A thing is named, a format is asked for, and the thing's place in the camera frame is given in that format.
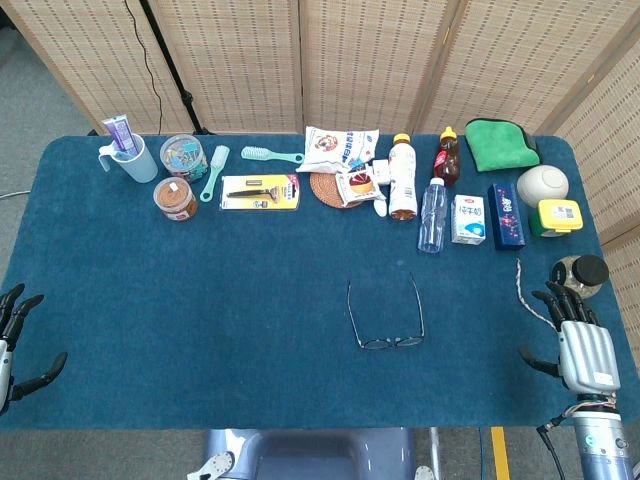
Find white table leg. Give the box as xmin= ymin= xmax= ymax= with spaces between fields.
xmin=429 ymin=427 xmax=442 ymax=479

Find purple toothpaste tube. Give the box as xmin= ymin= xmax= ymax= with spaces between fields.
xmin=102 ymin=114 xmax=139 ymax=154

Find yellow razor blister pack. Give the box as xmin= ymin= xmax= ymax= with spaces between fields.
xmin=220 ymin=173 xmax=302 ymax=212

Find small wrapped cake packet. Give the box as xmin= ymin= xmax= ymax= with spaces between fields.
xmin=334 ymin=167 xmax=387 ymax=209

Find thin black hanging cable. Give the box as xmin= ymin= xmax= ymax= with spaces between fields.
xmin=123 ymin=0 xmax=164 ymax=135

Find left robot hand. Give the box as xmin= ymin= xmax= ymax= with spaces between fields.
xmin=0 ymin=283 xmax=69 ymax=416

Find yellow and green container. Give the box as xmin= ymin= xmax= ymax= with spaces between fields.
xmin=528 ymin=198 xmax=585 ymax=238

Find mint brush with loop handle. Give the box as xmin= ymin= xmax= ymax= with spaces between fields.
xmin=199 ymin=144 xmax=231 ymax=204

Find mint brush with straight handle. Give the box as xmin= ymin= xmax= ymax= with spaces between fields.
xmin=240 ymin=145 xmax=305 ymax=165

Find round woven coaster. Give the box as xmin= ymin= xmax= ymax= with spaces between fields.
xmin=309 ymin=171 xmax=351 ymax=210

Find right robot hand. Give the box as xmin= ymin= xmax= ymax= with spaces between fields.
xmin=518 ymin=280 xmax=622 ymax=397

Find brown syrup bottle yellow cap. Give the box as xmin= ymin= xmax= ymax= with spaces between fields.
xmin=433 ymin=126 xmax=462 ymax=187

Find white snack bag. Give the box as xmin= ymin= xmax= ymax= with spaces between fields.
xmin=295 ymin=125 xmax=380 ymax=175

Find glass jar with black lid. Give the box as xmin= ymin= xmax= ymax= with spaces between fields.
xmin=550 ymin=254 xmax=611 ymax=301

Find clear jar of binder clips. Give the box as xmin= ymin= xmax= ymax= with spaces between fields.
xmin=159 ymin=133 xmax=209 ymax=184

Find light blue mug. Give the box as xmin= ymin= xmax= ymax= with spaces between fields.
xmin=98 ymin=132 xmax=159 ymax=184

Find white braided rope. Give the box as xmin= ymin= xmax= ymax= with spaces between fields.
xmin=515 ymin=258 xmax=561 ymax=331

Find blue carpet table cover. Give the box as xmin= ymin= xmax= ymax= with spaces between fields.
xmin=0 ymin=133 xmax=640 ymax=431

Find green microfibre cloth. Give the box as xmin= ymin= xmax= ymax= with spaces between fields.
xmin=464 ymin=117 xmax=542 ymax=174

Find black eyeglasses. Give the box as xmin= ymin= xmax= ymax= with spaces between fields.
xmin=346 ymin=273 xmax=427 ymax=351

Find blue-grey robot torso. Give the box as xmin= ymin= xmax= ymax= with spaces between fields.
xmin=187 ymin=427 xmax=431 ymax=480

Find clear plastic water bottle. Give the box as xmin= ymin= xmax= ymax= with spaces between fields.
xmin=417 ymin=177 xmax=449 ymax=255

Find beige bowl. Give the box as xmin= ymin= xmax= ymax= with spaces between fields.
xmin=516 ymin=164 xmax=571 ymax=209

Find white tea bottle yellow cap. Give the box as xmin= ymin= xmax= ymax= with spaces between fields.
xmin=387 ymin=132 xmax=419 ymax=223

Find clear jar of rubber bands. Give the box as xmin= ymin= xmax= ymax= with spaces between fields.
xmin=152 ymin=176 xmax=199 ymax=222

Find white milk carton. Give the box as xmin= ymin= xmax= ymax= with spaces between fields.
xmin=450 ymin=194 xmax=487 ymax=246

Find dark blue box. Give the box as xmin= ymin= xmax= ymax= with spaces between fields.
xmin=487 ymin=182 xmax=527 ymax=251

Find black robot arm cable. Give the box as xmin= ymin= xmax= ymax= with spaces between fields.
xmin=536 ymin=413 xmax=571 ymax=480

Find black tripod stand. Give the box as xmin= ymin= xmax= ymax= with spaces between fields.
xmin=139 ymin=0 xmax=219 ymax=136

